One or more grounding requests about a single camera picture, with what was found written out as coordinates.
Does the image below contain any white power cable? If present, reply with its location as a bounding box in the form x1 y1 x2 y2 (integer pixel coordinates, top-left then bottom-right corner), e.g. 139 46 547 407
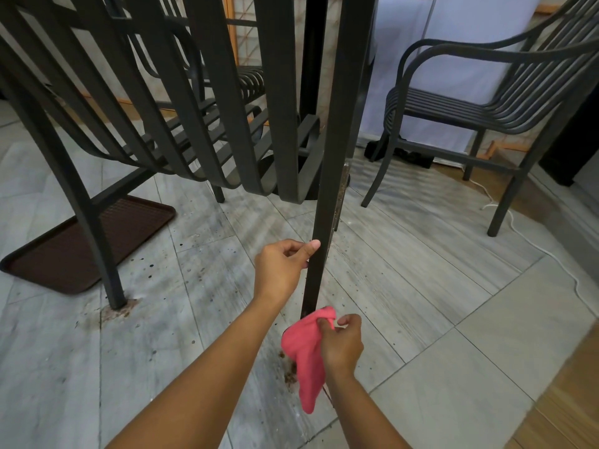
462 167 599 318

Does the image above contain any brown plastic tray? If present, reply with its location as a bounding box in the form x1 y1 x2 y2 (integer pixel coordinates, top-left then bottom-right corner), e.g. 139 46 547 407
0 195 177 295

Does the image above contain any black bundle under chair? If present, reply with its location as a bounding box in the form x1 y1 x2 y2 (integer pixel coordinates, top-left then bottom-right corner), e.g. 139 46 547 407
364 140 434 170

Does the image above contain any dark metal slatted chair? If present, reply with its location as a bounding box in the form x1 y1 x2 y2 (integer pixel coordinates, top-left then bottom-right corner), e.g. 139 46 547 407
125 0 266 104
360 0 599 238
0 0 378 319

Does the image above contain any person's right hand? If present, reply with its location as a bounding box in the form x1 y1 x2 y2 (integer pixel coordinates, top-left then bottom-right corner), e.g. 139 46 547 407
318 313 365 377

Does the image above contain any person's left hand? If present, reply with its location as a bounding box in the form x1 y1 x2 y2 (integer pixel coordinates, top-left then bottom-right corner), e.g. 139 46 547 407
254 239 322 304

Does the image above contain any person's right forearm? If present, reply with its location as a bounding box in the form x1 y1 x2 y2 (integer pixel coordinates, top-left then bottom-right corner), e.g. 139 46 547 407
324 367 413 449

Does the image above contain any white hanging sheet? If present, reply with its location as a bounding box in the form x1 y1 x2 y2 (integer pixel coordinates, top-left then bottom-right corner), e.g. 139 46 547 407
359 0 544 156

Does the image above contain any wooden lattice screen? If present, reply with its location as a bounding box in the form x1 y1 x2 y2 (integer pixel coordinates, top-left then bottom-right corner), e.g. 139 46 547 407
222 0 263 70

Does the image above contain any pink cleaning cloth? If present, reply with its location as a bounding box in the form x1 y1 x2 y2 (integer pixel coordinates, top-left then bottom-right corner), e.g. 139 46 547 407
281 307 338 415

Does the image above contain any dark cabinet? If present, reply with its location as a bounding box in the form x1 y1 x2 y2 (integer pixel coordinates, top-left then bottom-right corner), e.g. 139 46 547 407
538 91 599 188

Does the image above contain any person's left forearm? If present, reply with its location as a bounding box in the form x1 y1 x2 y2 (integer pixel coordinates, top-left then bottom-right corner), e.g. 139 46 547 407
107 294 284 449

